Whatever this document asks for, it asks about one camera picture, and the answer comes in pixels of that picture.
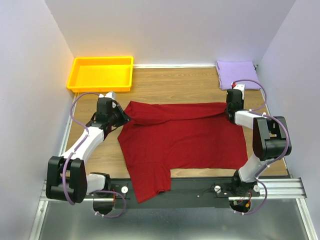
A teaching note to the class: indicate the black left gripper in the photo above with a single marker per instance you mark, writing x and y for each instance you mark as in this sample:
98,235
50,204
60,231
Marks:
125,118

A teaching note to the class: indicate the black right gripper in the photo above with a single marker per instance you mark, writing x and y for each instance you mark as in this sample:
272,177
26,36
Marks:
242,101

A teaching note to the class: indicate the red t shirt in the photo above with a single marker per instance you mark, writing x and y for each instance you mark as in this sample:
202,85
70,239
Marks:
162,137

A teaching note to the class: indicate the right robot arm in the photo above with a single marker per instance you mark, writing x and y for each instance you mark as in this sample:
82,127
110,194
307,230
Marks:
270,140

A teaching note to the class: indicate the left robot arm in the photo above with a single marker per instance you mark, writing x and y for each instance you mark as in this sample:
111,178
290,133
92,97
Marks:
67,179

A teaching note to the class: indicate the folded lavender t shirt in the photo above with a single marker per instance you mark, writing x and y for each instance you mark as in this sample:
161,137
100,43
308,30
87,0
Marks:
228,72

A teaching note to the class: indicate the yellow plastic bin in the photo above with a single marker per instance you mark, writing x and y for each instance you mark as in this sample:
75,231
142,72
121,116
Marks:
101,74

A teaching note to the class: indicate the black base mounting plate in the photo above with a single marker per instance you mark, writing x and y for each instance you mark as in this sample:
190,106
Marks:
185,192

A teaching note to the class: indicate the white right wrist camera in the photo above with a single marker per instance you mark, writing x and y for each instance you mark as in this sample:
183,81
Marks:
240,87

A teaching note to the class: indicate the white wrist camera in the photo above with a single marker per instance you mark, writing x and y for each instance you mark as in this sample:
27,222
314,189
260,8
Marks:
240,87
111,95

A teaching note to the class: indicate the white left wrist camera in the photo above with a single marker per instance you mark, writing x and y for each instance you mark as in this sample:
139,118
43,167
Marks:
111,95

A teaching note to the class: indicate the aluminium frame rail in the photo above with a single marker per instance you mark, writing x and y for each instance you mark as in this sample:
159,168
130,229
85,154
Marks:
172,171

